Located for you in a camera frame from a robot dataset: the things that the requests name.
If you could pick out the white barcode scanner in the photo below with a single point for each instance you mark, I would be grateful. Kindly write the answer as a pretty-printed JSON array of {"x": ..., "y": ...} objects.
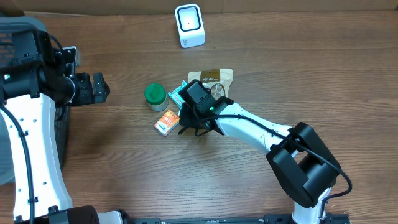
[{"x": 190, "y": 26}]

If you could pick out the beige brown snack pouch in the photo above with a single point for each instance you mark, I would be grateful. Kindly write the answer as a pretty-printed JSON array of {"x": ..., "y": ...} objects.
[{"x": 217, "y": 80}]

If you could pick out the grey plastic shopping basket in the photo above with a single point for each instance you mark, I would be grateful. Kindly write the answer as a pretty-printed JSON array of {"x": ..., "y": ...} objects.
[{"x": 8, "y": 26}]

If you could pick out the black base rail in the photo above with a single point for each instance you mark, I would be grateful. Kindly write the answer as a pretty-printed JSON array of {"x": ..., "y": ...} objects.
[{"x": 266, "y": 219}]

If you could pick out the orange small packet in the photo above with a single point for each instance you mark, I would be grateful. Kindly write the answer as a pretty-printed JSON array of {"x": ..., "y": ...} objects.
[{"x": 167, "y": 122}]

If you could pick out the green-lidded jar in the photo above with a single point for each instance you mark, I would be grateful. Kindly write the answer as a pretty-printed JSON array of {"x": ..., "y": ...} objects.
[{"x": 156, "y": 97}]

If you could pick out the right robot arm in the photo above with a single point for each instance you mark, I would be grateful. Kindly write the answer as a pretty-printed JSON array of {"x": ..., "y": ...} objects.
[{"x": 304, "y": 166}]

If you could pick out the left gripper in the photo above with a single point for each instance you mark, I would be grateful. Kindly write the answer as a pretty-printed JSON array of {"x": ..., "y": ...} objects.
[{"x": 85, "y": 81}]

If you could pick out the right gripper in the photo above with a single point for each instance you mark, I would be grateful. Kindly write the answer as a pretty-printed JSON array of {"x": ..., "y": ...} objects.
[{"x": 187, "y": 119}]

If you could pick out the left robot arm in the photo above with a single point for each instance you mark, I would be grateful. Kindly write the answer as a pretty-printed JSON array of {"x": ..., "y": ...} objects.
[{"x": 40, "y": 79}]

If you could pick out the teal long snack packet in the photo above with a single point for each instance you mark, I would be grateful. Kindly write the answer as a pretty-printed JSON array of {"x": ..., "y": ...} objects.
[{"x": 175, "y": 96}]

